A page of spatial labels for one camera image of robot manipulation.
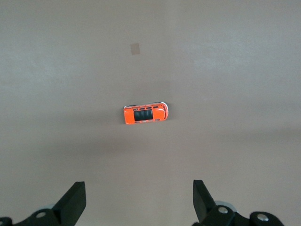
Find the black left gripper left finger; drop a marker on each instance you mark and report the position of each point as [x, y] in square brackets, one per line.
[70, 204]

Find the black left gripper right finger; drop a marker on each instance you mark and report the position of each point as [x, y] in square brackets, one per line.
[204, 202]

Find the orange toy bus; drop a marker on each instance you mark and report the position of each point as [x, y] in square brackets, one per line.
[128, 116]

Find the brown tape patch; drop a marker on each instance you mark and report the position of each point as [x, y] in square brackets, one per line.
[135, 49]

